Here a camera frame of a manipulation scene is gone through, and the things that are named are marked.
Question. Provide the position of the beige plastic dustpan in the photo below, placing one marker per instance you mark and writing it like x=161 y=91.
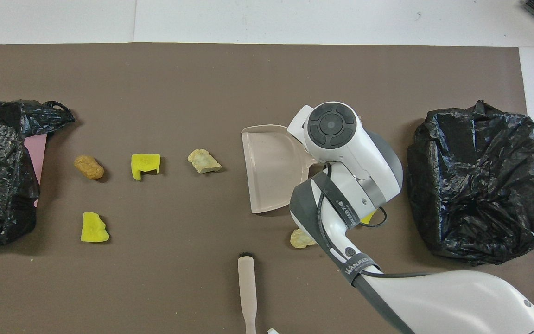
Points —
x=271 y=171

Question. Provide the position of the orange tinted beige sponge piece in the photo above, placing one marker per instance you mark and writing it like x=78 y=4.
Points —
x=203 y=161

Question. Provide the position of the small beige sponge piece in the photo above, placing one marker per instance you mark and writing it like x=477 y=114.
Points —
x=300 y=238

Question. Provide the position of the yellow sponge wedge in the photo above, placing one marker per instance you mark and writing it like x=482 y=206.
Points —
x=369 y=216

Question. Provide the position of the beige brush with black bristles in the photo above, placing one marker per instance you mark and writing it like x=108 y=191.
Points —
x=247 y=287

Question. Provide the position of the notched yellow sponge piece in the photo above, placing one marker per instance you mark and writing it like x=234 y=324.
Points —
x=144 y=164

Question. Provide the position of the brown sponge lump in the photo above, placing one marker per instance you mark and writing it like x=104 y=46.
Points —
x=88 y=167

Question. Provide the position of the yellow sponge chunk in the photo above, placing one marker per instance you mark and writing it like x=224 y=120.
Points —
x=94 y=228

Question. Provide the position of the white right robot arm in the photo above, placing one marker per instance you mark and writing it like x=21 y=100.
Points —
x=355 y=153

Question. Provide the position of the black bag lined bin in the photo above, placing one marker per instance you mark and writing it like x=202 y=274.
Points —
x=475 y=185

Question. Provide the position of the pink plastic bin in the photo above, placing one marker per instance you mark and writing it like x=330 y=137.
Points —
x=37 y=153

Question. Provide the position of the brown table mat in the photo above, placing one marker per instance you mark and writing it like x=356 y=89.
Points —
x=155 y=83

